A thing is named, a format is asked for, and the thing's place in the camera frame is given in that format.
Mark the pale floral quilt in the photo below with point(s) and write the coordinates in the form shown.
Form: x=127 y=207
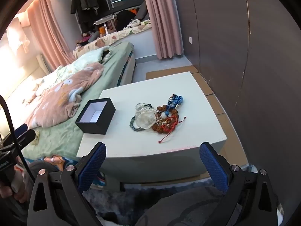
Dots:
x=82 y=58

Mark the floral window seat cushion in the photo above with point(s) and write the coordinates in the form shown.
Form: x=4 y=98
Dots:
x=122 y=34

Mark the beige bed headboard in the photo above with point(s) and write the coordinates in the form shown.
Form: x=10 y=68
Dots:
x=23 y=75

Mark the clear plastic bag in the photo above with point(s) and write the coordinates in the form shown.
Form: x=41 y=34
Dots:
x=144 y=120

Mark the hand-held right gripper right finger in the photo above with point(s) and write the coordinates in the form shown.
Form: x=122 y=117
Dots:
x=214 y=167

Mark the black bag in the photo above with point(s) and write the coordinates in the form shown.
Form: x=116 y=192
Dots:
x=124 y=18

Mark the white low table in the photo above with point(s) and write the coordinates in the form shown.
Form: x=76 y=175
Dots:
x=141 y=146

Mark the narrow pink curtain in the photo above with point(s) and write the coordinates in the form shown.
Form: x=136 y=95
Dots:
x=162 y=23

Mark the dark grey wardrobe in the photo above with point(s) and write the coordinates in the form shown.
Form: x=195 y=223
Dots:
x=235 y=51

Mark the brown cardboard sheet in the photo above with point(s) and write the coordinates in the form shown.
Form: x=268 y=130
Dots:
x=218 y=108

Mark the person's left hand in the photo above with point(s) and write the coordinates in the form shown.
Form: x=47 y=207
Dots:
x=14 y=189

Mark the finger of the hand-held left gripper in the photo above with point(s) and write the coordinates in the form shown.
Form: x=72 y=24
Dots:
x=27 y=137
x=22 y=129

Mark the wide pink curtain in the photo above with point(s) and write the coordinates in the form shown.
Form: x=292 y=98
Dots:
x=47 y=35

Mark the hanging dark clothes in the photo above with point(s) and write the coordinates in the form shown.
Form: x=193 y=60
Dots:
x=84 y=4

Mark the bed with green sheet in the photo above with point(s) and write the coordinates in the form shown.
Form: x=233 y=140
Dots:
x=110 y=70

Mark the pile of plush toys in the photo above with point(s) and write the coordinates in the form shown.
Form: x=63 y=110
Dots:
x=87 y=38

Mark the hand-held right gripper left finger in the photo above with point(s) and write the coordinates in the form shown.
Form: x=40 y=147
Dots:
x=91 y=167

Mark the small white folding table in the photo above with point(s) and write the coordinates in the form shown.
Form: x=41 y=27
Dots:
x=104 y=21

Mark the black jewelry box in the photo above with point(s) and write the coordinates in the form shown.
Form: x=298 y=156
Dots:
x=94 y=127

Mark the pink floral blanket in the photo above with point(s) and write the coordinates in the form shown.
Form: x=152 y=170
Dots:
x=58 y=98

